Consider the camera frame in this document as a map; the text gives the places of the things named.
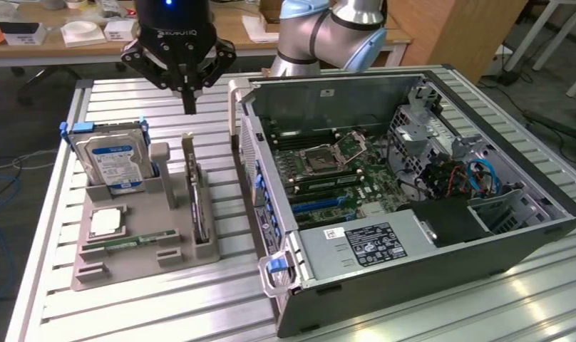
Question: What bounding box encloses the blue wire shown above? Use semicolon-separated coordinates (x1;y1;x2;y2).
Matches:
465;158;503;197

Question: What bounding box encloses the blue expansion slot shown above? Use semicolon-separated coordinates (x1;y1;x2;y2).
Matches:
291;195;345;214

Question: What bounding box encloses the wooden desk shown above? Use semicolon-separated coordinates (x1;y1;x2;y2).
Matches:
0;0;412;78

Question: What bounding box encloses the hard disk with blue caddy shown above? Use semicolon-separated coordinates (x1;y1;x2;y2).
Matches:
57;117;151;196

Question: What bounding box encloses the black open PC case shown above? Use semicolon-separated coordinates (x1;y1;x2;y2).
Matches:
227;69;576;339

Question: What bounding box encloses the grey parts rack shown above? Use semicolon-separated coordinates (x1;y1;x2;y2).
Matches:
68;141;221;292

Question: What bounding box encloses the green motherboard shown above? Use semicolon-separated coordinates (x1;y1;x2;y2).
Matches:
259;117;412;229

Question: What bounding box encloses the green RAM stick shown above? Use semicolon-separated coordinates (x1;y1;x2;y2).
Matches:
81;230;180;252

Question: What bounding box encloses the clear case latch blue tab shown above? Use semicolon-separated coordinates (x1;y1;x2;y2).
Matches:
257;249;301;297

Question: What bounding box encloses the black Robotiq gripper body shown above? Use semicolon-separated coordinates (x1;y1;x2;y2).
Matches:
135;0;219;86

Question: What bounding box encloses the red wire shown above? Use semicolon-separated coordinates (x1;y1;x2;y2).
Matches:
448;164;463;199

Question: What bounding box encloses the CPU socket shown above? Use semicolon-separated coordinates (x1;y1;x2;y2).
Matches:
300;144;339;175

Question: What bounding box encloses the blue floor cable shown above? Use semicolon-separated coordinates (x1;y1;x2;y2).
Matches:
0;167;22;307

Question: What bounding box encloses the black RAM stick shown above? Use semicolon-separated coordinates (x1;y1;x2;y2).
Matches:
295;173;363;192

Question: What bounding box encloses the white table frame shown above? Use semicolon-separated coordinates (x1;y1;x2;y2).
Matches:
504;0;576;97

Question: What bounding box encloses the metal disk bay cage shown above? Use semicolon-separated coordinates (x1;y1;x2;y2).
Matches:
387;103;460;172

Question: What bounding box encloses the black chair base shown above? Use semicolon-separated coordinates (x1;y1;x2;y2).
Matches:
10;65;128;106

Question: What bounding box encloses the black graphics card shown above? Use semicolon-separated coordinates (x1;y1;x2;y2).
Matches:
180;131;212;247

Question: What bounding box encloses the white box with black lid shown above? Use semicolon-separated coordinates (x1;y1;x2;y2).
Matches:
0;21;48;46

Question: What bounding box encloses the small white labelled box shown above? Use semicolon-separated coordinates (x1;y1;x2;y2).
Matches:
103;20;137;43

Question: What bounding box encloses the grey disk bay bracket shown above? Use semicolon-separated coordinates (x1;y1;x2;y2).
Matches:
465;187;554;236

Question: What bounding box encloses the wooden cabinet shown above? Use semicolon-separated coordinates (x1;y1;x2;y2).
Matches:
387;0;530;83

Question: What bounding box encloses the metal socket cover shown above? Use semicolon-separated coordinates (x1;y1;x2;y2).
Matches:
333;130;369;160

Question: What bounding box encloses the grey power supply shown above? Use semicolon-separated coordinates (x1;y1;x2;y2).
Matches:
292;209;441;282

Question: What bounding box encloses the black floor stand base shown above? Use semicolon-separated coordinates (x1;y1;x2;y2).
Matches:
520;108;576;143

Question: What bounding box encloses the white box with round hollow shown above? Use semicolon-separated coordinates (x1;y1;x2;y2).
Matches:
60;20;108;48

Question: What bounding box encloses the white paper stack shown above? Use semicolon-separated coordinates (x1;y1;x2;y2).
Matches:
243;16;280;43

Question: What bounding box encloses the silver CPU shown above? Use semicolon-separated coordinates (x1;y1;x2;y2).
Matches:
88;209;125;237

